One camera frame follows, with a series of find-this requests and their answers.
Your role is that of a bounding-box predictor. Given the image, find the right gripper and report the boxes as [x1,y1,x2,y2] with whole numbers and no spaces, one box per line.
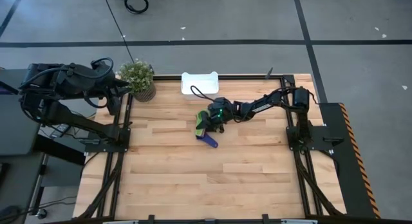
[199,97,241,134]

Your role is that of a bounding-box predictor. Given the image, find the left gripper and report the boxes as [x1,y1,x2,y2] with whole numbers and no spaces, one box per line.
[86,61,132,116]

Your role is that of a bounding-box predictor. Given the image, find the green plastic measuring cup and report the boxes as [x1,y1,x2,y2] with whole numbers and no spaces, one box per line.
[194,109,211,137]

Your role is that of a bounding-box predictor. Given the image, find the small purple measuring cup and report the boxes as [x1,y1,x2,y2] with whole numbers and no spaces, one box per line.
[196,133,220,149]

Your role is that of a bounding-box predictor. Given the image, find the white plastic basket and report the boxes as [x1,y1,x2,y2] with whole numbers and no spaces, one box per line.
[181,71,220,96]

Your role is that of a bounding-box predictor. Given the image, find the green plant in striped pot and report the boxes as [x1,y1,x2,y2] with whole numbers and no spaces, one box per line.
[118,59,158,103]

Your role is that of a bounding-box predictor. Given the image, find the black power adapter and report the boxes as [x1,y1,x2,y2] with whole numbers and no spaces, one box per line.
[51,123,72,140]

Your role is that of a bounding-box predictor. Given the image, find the black side desk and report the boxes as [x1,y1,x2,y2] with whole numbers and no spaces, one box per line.
[0,68,59,156]

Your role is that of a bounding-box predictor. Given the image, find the white light strip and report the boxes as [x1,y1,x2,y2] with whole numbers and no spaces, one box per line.
[102,219,139,224]

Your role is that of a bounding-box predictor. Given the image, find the black hazard-striped floor plate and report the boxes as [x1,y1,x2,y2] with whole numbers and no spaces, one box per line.
[318,102,381,219]

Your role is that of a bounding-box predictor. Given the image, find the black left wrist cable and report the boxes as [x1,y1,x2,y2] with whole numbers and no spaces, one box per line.
[84,57,115,109]

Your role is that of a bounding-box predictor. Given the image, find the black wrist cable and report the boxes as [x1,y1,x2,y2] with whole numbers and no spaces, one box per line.
[190,85,223,104]
[84,57,115,109]

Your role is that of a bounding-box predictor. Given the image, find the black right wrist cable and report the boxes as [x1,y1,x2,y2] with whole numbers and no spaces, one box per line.
[190,85,223,104]

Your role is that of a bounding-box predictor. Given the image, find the long black floor cable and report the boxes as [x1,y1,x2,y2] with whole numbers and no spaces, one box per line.
[102,0,135,63]

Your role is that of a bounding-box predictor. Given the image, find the coiled black cable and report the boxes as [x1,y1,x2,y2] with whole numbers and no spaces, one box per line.
[124,0,150,15]

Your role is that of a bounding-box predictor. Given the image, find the black aluminium table frame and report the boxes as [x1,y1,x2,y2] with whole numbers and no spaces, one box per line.
[77,74,347,224]

